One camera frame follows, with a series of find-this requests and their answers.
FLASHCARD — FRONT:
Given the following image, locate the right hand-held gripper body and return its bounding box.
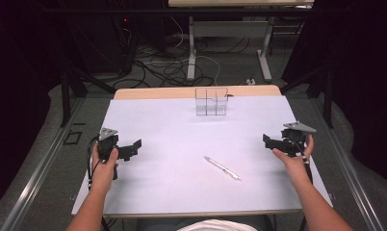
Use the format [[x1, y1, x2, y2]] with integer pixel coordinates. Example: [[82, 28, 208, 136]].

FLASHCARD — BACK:
[[279, 120, 318, 159]]

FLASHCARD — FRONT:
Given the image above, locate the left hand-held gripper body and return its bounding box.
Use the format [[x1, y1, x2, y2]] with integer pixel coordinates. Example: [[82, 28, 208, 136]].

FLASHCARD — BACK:
[[97, 127, 120, 162]]

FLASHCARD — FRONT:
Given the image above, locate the person's right hand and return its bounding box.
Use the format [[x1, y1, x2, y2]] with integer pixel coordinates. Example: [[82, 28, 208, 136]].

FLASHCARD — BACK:
[[271, 134, 316, 187]]

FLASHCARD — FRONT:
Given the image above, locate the person's left hand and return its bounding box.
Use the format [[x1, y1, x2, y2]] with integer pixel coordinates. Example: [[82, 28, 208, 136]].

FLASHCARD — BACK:
[[90, 147, 120, 194]]

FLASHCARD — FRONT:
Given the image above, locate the white table mat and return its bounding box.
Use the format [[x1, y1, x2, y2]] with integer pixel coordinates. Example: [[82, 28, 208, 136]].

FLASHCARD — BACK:
[[71, 94, 333, 217]]

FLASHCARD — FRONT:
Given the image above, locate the silver pen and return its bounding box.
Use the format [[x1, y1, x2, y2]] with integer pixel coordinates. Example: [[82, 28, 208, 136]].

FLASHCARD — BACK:
[[203, 155, 243, 182]]

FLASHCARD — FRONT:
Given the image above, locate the black metal stand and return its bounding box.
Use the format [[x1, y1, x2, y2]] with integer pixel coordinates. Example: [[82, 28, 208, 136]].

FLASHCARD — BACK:
[[279, 65, 335, 129], [60, 51, 117, 128]]

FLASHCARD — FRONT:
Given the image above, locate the clear acrylic divided holder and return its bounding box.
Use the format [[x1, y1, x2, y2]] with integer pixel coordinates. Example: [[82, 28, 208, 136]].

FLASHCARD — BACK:
[[194, 87, 229, 117]]

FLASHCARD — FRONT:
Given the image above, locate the person's white shirt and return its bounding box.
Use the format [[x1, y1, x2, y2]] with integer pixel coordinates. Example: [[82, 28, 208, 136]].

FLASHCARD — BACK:
[[176, 218, 259, 231]]

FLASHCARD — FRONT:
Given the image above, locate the dark computer tower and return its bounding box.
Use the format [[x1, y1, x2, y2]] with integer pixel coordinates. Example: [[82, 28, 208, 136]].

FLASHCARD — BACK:
[[69, 13, 137, 75]]

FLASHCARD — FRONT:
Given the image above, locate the white desk with metal legs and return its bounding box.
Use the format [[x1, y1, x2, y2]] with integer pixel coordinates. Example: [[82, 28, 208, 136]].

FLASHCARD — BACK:
[[168, 0, 315, 83]]

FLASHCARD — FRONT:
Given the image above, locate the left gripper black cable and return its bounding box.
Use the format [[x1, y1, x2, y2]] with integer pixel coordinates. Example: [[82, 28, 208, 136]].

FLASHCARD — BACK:
[[86, 136, 103, 191]]

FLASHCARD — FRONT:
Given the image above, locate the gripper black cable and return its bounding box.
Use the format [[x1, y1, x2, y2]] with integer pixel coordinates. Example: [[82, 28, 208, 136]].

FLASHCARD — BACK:
[[286, 136, 315, 187], [86, 136, 103, 191]]

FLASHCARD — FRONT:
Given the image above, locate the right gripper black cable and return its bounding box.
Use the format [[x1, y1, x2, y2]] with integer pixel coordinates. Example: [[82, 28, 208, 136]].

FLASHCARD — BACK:
[[286, 136, 315, 187]]

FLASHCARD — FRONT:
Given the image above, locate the grey metal floor rail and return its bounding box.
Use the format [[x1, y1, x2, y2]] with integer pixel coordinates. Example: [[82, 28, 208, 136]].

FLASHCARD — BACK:
[[0, 96, 88, 231], [309, 95, 387, 231]]

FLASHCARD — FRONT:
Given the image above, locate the tangle of floor cables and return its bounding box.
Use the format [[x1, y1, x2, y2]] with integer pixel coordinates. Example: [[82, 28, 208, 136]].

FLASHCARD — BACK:
[[113, 15, 252, 90]]

